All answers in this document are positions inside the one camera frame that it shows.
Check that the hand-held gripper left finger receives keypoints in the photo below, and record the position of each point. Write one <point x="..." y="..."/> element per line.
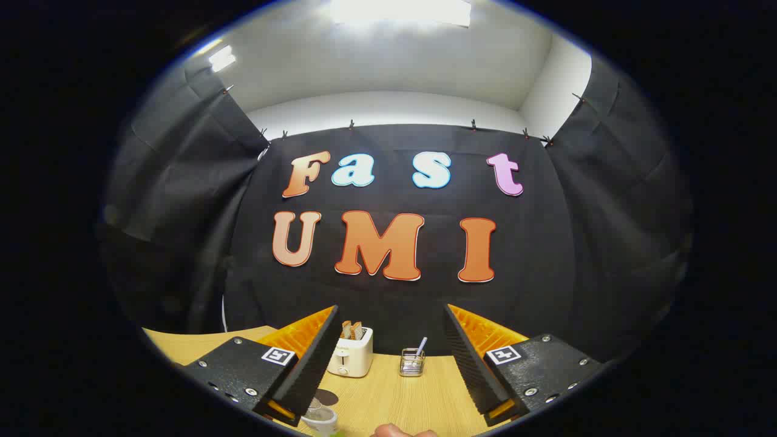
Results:
<point x="312" y="364"/>

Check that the brown toast slice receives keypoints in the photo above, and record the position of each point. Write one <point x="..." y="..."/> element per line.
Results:
<point x="346" y="331"/>
<point x="357" y="331"/>

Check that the dark brown round coaster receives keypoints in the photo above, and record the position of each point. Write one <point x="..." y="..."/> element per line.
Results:
<point x="328" y="397"/>

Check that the clear juice bottle white label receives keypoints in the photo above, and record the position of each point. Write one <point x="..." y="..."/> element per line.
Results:
<point x="318" y="419"/>

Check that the metal spoon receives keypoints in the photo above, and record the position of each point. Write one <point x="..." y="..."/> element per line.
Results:
<point x="420" y="347"/>

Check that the cream white toaster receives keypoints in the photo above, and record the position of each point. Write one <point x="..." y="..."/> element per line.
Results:
<point x="351" y="358"/>

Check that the small ceiling light panel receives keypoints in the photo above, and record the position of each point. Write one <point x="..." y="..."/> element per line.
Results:
<point x="222" y="58"/>

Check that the wooden table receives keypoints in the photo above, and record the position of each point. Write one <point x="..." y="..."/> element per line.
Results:
<point x="388" y="400"/>

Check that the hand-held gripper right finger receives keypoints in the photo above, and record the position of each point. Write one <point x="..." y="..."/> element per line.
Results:
<point x="470" y="364"/>

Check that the black backdrop cloth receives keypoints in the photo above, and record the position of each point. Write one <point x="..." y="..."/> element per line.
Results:
<point x="394" y="303"/>

